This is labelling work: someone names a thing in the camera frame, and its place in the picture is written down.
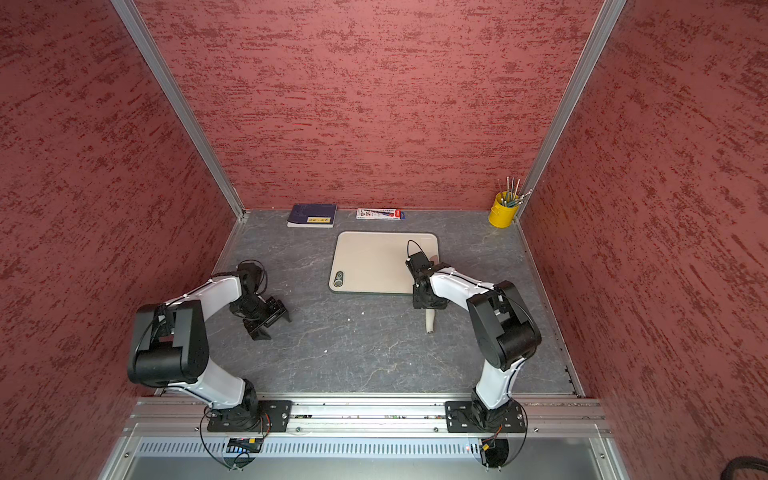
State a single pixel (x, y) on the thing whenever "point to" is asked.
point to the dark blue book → (312, 216)
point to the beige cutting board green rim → (375, 262)
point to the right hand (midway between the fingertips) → (428, 306)
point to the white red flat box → (380, 214)
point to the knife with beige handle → (430, 319)
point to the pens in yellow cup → (511, 199)
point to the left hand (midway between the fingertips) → (281, 330)
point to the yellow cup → (501, 214)
